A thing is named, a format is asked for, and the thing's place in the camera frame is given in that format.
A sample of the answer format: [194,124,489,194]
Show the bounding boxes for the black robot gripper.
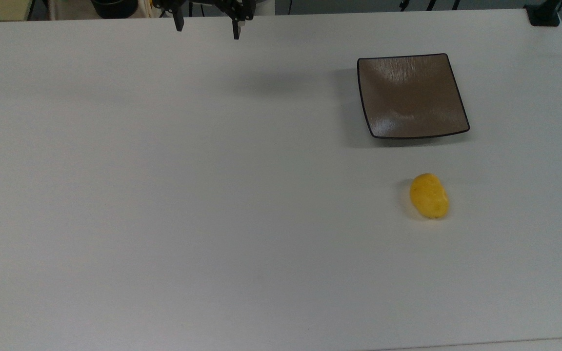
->
[152,0,257,40]

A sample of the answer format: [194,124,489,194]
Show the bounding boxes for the black table clamp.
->
[524,0,562,27]

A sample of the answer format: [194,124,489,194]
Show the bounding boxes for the black round bucket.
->
[90,0,139,20]

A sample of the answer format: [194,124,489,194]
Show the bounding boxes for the cream fabric bundle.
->
[138,0,161,19]

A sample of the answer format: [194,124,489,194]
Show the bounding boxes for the yellow potato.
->
[409,173,450,219]

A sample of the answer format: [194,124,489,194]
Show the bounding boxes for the brown square ceramic plate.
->
[357,53,471,140]

